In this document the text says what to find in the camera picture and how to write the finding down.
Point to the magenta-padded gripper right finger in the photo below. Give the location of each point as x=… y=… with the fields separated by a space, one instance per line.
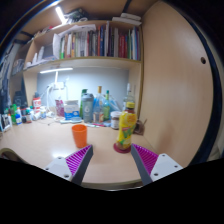
x=148 y=160

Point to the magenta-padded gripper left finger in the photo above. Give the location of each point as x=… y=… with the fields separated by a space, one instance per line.
x=76 y=161

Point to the yellow drink bottle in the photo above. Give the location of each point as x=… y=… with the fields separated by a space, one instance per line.
x=126 y=128

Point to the orange plastic cup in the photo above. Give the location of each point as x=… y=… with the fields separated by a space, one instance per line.
x=79 y=135

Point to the brown mug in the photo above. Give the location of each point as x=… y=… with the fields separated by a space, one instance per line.
x=140 y=127

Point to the blue white carton box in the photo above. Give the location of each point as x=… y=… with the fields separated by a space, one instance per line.
x=71 y=110

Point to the dark jar white lid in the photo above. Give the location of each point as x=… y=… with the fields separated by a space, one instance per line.
x=114 y=120

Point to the pink pouch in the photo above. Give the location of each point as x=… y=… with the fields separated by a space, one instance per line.
x=59 y=107

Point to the clear glass bottle yellow cap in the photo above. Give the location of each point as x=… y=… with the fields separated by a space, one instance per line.
x=98 y=105

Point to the green glass bottle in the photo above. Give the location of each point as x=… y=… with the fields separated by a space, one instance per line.
x=106 y=108

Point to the tall green bottle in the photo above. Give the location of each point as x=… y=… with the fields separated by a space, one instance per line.
x=82 y=100

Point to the white canister red lid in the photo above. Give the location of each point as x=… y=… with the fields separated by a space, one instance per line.
x=36 y=102

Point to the white bottle blue label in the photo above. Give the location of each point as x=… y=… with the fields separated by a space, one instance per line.
x=18 y=119

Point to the green canister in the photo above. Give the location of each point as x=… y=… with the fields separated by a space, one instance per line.
x=13 y=113

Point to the white bar desk lamp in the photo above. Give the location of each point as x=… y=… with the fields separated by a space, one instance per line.
x=56 y=70

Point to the wooden shelf unit with books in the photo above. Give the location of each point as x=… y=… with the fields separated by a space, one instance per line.
x=83 y=61

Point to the grey blue hanging clothes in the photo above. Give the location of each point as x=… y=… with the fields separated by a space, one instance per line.
x=6 y=75

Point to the ceiling tube light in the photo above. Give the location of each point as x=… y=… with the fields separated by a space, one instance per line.
x=60 y=15

